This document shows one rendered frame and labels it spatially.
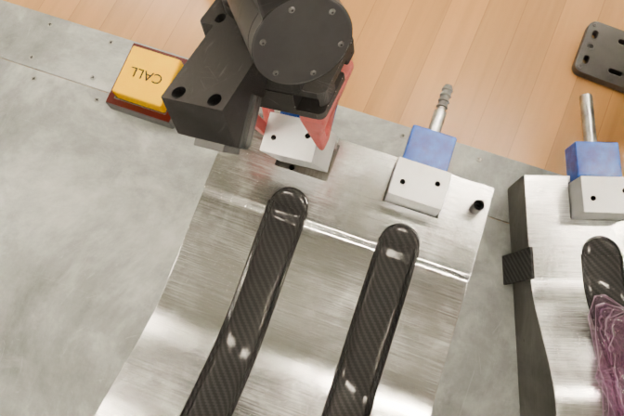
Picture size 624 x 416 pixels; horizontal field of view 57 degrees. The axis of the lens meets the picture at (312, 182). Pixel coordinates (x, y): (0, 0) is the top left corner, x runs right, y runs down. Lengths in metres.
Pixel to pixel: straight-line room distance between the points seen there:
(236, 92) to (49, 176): 0.40
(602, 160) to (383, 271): 0.24
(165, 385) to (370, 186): 0.25
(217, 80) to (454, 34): 0.42
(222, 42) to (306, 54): 0.08
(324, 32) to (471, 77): 0.40
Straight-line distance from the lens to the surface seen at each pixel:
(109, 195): 0.68
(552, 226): 0.61
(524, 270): 0.59
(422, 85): 0.69
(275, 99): 0.43
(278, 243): 0.54
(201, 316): 0.54
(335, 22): 0.31
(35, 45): 0.78
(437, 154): 0.54
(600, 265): 0.62
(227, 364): 0.53
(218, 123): 0.35
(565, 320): 0.58
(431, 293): 0.53
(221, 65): 0.37
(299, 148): 0.49
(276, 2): 0.30
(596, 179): 0.60
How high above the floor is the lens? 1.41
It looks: 74 degrees down
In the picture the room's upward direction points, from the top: 6 degrees counter-clockwise
